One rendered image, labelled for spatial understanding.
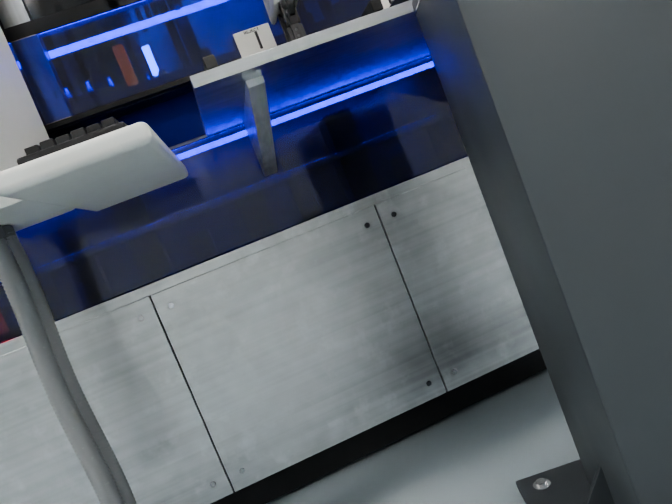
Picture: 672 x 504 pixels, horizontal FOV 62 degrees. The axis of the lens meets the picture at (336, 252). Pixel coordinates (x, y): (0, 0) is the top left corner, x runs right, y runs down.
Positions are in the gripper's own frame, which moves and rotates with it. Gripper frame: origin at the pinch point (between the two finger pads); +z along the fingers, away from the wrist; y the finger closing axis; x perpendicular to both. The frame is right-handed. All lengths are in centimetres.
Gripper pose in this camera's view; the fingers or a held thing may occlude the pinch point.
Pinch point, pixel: (296, 38)
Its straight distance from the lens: 117.4
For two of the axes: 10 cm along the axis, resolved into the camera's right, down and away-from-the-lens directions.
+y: 1.7, 0.1, -9.9
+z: 3.7, 9.3, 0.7
